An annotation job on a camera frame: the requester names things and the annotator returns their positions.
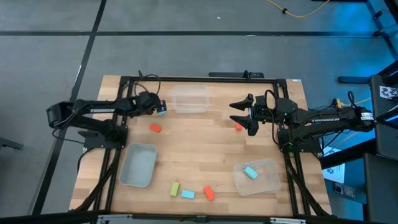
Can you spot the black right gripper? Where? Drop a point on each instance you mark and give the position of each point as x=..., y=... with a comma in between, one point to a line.
x=262, y=114

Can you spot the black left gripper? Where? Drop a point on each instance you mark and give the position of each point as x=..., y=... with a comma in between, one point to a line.
x=157, y=105

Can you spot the small orange cube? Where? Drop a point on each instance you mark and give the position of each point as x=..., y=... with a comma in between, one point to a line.
x=238, y=127

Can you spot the blue block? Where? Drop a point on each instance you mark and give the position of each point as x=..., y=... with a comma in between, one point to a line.
x=250, y=173
x=187, y=194

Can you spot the green block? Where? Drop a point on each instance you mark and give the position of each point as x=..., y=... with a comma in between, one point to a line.
x=174, y=189

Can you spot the long orange block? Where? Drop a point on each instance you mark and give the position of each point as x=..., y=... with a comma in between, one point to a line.
x=209, y=193

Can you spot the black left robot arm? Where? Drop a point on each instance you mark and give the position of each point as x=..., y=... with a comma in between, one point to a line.
x=93, y=109

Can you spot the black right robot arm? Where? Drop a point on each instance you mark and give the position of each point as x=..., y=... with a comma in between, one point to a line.
x=326, y=119

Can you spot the clear plastic bin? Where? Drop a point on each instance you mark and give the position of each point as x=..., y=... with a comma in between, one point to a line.
x=267, y=183
x=189, y=99

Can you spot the grey plastic bin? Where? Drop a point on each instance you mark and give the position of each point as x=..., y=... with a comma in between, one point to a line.
x=138, y=165

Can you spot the yellow power strip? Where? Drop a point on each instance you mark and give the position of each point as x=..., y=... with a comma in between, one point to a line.
x=336, y=102

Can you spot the white paper sheet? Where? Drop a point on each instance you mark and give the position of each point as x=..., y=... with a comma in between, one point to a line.
x=335, y=172

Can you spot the black label plate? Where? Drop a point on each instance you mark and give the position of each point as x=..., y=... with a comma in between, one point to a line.
x=343, y=190

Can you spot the black equipment case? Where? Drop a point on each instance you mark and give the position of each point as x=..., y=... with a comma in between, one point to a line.
x=385, y=137

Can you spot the white marker paper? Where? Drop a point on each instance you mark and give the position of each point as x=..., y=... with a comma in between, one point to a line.
x=388, y=92

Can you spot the black floor leg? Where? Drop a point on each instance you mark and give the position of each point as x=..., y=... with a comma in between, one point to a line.
x=9, y=143

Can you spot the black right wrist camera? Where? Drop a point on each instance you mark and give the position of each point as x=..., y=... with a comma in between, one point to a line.
x=260, y=101

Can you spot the black bar bracket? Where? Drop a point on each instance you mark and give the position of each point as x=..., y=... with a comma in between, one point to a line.
x=230, y=74

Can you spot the black aluminium table frame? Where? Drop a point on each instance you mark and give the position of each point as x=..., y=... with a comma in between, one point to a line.
x=202, y=79

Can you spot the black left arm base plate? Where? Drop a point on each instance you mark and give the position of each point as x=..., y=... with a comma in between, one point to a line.
x=93, y=141

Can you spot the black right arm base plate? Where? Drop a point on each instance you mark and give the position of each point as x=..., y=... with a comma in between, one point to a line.
x=311, y=146

